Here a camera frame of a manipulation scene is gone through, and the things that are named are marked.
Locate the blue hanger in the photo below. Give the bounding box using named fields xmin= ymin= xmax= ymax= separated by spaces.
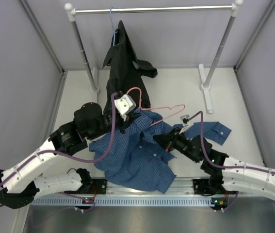
xmin=109 ymin=7 xmax=118 ymax=46

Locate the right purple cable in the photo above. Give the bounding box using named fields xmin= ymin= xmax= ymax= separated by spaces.
xmin=188 ymin=111 xmax=275 ymax=180

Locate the white slotted cable duct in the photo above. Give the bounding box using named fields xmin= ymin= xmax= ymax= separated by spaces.
xmin=31 ymin=196 xmax=226 ymax=207

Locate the black pinstripe shirt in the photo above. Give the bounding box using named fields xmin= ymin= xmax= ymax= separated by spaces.
xmin=103 ymin=21 xmax=158 ymax=114

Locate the metal clothes rack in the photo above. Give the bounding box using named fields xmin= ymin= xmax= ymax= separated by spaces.
xmin=65 ymin=0 xmax=243 ymax=114

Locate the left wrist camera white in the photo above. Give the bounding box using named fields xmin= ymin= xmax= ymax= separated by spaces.
xmin=114 ymin=94 xmax=136 ymax=121

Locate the pink hanger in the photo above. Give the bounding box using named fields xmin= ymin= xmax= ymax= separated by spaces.
xmin=126 ymin=87 xmax=186 ymax=126

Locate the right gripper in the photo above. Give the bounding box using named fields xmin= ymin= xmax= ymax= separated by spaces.
xmin=153 ymin=126 xmax=200 ymax=164

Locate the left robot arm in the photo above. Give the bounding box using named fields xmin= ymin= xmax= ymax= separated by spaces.
xmin=0 ymin=102 xmax=139 ymax=209

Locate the blue plaid shirt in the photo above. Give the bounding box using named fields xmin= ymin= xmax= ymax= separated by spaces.
xmin=88 ymin=108 xmax=232 ymax=194

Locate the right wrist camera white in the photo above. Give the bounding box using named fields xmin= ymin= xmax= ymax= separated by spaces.
xmin=179 ymin=115 xmax=192 ymax=134

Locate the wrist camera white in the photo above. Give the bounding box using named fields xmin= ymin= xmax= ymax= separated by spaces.
xmin=114 ymin=94 xmax=136 ymax=121
xmin=179 ymin=115 xmax=192 ymax=134

